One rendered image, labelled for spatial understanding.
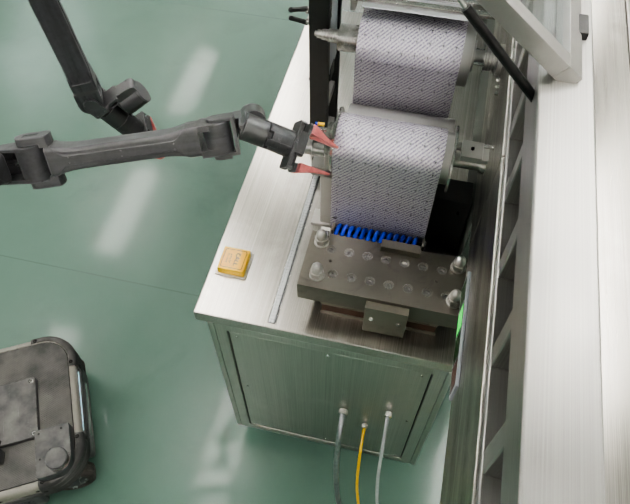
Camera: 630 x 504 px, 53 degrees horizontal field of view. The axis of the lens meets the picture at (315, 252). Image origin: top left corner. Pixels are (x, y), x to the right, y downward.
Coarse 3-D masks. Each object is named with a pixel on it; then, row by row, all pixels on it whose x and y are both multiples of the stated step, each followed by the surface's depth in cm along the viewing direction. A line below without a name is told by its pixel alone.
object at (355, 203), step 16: (336, 192) 147; (352, 192) 146; (368, 192) 145; (384, 192) 143; (400, 192) 142; (416, 192) 141; (336, 208) 152; (352, 208) 151; (368, 208) 149; (384, 208) 148; (400, 208) 147; (416, 208) 145; (336, 224) 157; (352, 224) 156; (368, 224) 154; (384, 224) 153; (400, 224) 152; (416, 224) 150
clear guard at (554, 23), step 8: (520, 0) 91; (528, 0) 93; (536, 0) 95; (544, 0) 96; (552, 0) 99; (560, 0) 101; (528, 8) 92; (536, 8) 94; (544, 8) 95; (552, 8) 97; (560, 8) 99; (536, 16) 93; (544, 16) 94; (552, 16) 96; (560, 16) 98; (544, 24) 93; (552, 24) 95; (560, 24) 97; (552, 32) 94; (560, 32) 96; (560, 40) 95
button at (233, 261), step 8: (224, 248) 165; (232, 248) 165; (224, 256) 164; (232, 256) 164; (240, 256) 164; (248, 256) 164; (224, 264) 162; (232, 264) 162; (240, 264) 162; (224, 272) 163; (232, 272) 162; (240, 272) 161
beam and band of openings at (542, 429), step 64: (512, 128) 112; (576, 128) 88; (512, 192) 103; (576, 192) 81; (512, 256) 92; (576, 256) 75; (512, 320) 78; (576, 320) 71; (512, 384) 72; (576, 384) 66; (512, 448) 66; (576, 448) 62
